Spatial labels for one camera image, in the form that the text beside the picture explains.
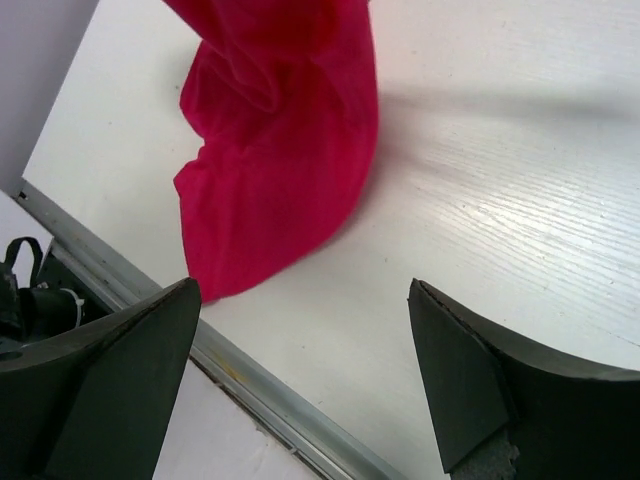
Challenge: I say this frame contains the aluminium table rail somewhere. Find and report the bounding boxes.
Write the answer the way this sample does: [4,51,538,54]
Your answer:
[16,182,401,479]

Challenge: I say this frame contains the red t shirt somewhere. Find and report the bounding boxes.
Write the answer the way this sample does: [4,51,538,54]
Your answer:
[171,1,379,302]

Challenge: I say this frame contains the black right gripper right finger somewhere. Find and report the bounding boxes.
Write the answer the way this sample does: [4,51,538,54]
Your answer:
[408,280,639,479]

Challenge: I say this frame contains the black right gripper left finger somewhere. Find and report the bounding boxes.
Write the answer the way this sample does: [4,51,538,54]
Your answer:
[1,278,201,479]

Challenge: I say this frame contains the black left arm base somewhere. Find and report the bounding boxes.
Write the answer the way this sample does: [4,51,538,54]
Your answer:
[1,236,112,356]

